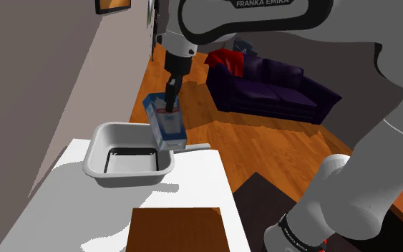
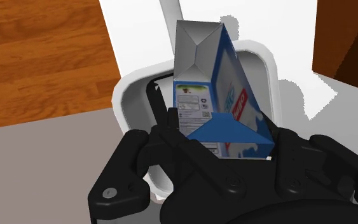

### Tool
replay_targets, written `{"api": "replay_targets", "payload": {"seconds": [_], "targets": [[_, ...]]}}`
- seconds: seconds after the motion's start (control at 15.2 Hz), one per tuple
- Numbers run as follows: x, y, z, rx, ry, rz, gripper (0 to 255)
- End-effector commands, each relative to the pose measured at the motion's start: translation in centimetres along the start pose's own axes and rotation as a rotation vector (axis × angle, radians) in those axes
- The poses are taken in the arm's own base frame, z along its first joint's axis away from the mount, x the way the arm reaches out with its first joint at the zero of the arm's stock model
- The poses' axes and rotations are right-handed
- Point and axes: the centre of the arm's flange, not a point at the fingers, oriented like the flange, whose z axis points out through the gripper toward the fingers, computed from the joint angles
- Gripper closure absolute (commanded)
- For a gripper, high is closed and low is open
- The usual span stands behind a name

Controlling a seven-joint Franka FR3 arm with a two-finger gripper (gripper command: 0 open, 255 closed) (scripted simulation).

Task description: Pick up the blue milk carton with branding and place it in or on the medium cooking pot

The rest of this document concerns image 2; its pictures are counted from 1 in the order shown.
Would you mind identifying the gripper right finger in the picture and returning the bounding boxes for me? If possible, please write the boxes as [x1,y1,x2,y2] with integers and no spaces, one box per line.
[259,111,358,206]

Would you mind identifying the white container with handle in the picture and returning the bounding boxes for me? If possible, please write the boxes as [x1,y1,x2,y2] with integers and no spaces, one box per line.
[111,0,284,203]

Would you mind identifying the blue and white milk carton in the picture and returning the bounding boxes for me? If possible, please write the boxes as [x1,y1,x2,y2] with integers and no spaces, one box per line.
[172,19,276,160]

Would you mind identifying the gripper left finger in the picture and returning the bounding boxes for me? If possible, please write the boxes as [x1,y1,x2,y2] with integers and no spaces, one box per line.
[87,80,248,224]

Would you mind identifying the brown wooden cabinet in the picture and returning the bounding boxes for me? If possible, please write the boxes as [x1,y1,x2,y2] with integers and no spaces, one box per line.
[311,0,358,95]

